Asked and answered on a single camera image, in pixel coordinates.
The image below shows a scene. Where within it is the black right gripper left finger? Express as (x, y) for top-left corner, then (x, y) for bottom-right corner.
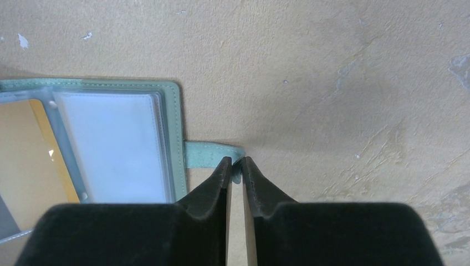
(16, 157), (232, 265)

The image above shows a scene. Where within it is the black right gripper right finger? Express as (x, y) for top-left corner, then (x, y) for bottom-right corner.
(240, 157), (443, 265)

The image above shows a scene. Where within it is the green leather card holder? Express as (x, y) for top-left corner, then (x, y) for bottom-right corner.
(0, 78), (247, 245)

